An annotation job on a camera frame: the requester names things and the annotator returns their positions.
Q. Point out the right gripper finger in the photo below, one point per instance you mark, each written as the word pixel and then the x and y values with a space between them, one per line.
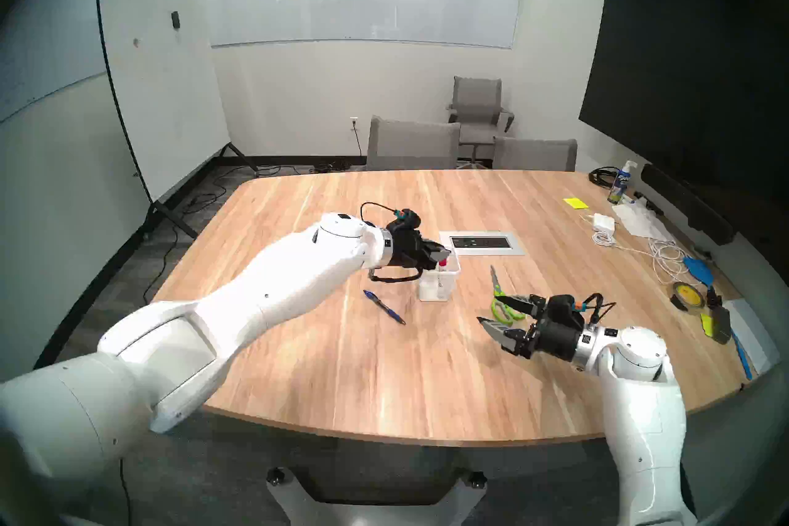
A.
pixel 521 306
pixel 502 337

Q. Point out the white mesh pen holder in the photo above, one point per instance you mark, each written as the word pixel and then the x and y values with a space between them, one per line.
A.
pixel 453 284

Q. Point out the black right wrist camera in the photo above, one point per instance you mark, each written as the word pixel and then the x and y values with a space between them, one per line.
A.
pixel 561 306

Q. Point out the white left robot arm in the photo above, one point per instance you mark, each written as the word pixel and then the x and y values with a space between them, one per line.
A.
pixel 216 321

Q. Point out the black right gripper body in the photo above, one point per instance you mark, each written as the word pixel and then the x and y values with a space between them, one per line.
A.
pixel 555 337

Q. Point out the silver table power outlet panel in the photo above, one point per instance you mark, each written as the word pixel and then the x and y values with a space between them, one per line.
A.
pixel 484 242

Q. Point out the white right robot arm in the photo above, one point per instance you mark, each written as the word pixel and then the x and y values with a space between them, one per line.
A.
pixel 647 420

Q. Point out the wall whiteboard with writing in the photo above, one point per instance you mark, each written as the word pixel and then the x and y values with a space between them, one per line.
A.
pixel 49 50

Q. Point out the large black wall screen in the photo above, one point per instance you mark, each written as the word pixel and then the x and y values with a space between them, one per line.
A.
pixel 678 69

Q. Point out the grey yellow eraser block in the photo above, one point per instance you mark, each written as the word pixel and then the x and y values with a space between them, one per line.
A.
pixel 718 324

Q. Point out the blue pen beside paper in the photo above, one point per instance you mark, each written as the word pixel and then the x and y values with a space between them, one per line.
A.
pixel 741 355

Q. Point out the white power adapter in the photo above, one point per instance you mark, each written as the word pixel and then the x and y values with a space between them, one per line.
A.
pixel 604 221

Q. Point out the small black clip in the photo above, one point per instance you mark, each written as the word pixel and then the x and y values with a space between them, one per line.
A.
pixel 714 298

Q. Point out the yellow sticky note pad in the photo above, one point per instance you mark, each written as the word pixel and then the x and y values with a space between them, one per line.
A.
pixel 575 203

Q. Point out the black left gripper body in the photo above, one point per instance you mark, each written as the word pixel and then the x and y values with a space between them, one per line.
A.
pixel 407 247

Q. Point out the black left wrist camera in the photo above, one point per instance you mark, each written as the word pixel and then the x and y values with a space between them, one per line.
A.
pixel 410 218

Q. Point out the black yellow tape roll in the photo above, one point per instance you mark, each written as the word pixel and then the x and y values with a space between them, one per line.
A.
pixel 677 301

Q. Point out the grey mesh table chair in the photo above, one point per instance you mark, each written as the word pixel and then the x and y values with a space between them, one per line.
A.
pixel 413 142
pixel 536 155

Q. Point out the Expo cleaner spray bottle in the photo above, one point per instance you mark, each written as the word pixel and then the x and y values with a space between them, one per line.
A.
pixel 619 186

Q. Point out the blue flat object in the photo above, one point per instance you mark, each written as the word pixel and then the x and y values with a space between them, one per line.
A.
pixel 699 270

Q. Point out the black base knob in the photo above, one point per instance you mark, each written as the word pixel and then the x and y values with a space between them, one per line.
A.
pixel 275 475
pixel 476 477

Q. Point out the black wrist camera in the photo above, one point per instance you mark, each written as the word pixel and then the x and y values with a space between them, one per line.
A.
pixel 561 306
pixel 410 218

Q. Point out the mobile whiteboard on stand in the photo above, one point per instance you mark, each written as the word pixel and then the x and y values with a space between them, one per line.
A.
pixel 160 87

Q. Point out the blue ballpoint pen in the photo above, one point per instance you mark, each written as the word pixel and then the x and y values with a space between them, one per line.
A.
pixel 382 306

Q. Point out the black video sound bar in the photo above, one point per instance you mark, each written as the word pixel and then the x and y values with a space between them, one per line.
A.
pixel 684 201

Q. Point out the red cap patterned marker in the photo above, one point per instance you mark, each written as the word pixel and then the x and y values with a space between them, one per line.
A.
pixel 442 266

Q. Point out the grey office chair with armrests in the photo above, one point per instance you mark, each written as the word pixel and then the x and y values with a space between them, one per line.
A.
pixel 478 99

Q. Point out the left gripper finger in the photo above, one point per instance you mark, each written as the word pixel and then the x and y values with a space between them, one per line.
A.
pixel 439 250
pixel 433 263

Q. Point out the white crumpled tissue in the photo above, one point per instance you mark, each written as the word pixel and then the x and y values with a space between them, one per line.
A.
pixel 641 220

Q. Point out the white paper sheet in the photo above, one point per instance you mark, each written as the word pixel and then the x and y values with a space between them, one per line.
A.
pixel 755 334

